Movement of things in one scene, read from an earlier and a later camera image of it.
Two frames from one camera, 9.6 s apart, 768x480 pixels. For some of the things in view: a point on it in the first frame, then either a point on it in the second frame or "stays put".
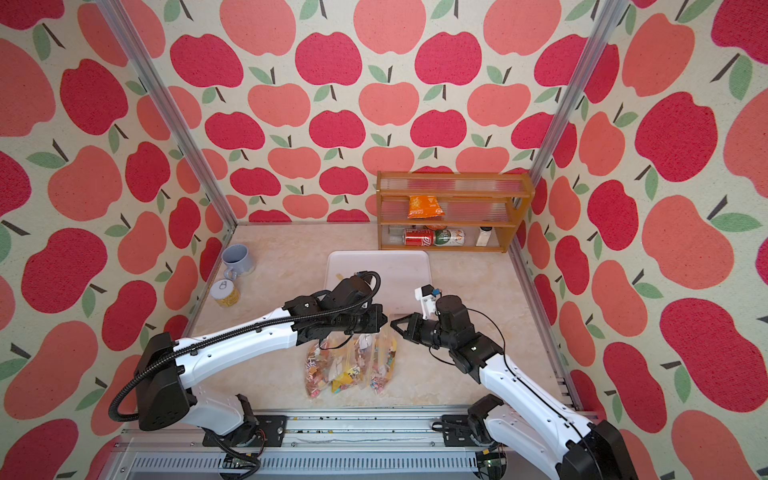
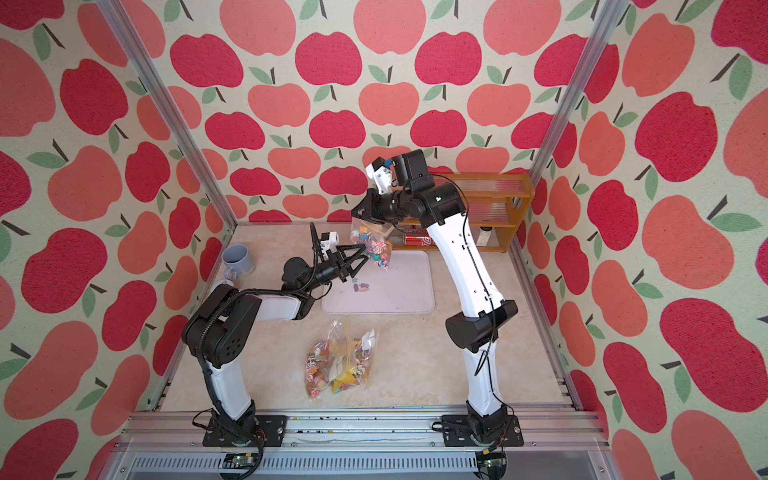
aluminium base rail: [339, 447] stays put
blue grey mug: [238, 260] stays put
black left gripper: [377, 323] -> [341, 267]
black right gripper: [412, 331] -> [372, 202]
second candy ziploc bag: [317, 367] stays put
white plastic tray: [400, 272] stays put
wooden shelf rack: [449, 211] stays put
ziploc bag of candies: [383, 361] -> [373, 236]
